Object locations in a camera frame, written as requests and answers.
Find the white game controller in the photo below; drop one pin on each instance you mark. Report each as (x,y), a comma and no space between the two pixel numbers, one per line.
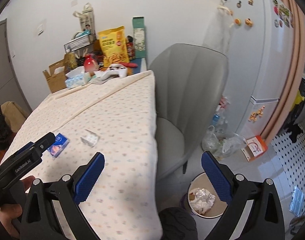
(114,69)

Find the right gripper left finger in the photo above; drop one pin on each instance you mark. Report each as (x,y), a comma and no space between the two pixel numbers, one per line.
(40,221)

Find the round white trash bin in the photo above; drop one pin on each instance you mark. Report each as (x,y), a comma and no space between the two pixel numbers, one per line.
(202,181)

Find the black wire basket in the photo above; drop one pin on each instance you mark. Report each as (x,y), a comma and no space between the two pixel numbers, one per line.
(78,43)

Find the white tote bag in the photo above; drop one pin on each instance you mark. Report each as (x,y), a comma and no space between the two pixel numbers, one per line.
(86,18)

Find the mesh bag on fridge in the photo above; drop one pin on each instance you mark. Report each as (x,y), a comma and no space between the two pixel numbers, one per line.
(219,31)

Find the orange white carton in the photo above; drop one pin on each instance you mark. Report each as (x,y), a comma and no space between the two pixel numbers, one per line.
(255,147)

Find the green tall box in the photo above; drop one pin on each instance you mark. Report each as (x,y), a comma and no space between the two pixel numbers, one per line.
(139,37)

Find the clear plastic trash bag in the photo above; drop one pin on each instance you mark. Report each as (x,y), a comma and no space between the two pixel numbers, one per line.
(222,145)

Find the dotted cream tablecloth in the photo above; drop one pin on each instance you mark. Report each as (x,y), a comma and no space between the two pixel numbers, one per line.
(117,119)

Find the white refrigerator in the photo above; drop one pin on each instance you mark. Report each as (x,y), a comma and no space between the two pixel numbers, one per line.
(259,59)

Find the white tissue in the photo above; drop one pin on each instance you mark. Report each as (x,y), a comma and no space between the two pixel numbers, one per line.
(201,200)

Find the white bag of trash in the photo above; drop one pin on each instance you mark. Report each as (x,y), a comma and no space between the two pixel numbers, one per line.
(221,108)

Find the red sauce bottle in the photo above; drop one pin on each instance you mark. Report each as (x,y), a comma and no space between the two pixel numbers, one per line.
(130,47)

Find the brown cardboard box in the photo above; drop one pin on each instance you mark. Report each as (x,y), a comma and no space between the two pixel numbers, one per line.
(56,76)

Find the yellow snack bag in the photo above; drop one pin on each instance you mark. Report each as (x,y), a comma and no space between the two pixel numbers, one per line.
(113,45)

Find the blue tissue box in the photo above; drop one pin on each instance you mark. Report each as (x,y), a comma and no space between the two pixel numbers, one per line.
(77,77)

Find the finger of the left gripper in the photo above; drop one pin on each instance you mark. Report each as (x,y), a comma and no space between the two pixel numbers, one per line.
(41,142)

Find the grey upholstered chair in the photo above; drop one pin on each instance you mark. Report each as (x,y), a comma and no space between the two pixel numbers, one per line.
(189,82)

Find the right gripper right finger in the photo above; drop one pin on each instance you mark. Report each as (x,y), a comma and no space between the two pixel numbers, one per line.
(265,219)

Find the person's left hand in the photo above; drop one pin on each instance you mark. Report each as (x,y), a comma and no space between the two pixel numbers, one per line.
(9,212)

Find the blue tissue packet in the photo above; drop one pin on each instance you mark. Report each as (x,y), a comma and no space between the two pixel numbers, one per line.
(61,142)

